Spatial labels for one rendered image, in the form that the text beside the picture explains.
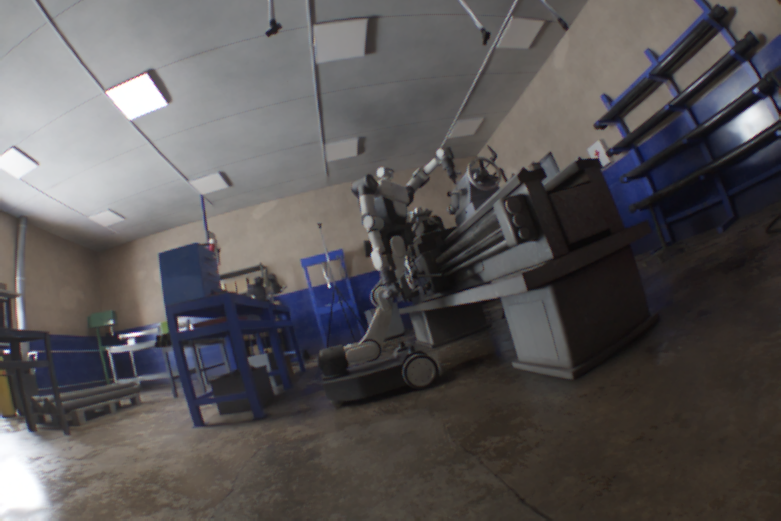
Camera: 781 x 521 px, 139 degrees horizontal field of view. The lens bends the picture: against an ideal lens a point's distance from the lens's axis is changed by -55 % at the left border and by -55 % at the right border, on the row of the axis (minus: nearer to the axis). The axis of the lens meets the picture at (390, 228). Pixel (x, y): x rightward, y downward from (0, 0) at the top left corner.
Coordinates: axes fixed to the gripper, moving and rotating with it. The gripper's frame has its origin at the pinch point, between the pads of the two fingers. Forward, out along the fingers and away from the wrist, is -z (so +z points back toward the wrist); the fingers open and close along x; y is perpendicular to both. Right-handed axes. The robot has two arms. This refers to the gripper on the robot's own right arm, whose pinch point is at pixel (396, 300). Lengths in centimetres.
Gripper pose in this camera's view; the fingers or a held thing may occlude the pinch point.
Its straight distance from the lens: 184.9
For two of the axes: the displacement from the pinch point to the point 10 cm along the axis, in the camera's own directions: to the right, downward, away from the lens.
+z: -3.2, -8.7, 3.7
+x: 7.2, -4.7, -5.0
